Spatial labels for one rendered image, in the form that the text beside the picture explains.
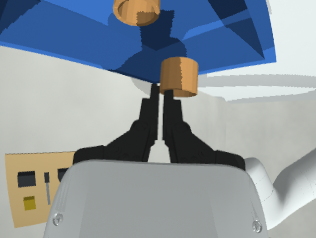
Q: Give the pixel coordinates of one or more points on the bronze bushing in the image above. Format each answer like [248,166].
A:
[179,73]
[137,12]

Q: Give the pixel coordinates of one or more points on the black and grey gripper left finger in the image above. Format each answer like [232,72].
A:
[131,145]

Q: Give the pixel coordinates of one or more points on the blue open crate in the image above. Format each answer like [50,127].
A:
[218,34]

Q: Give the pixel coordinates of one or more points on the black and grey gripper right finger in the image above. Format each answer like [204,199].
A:
[189,149]

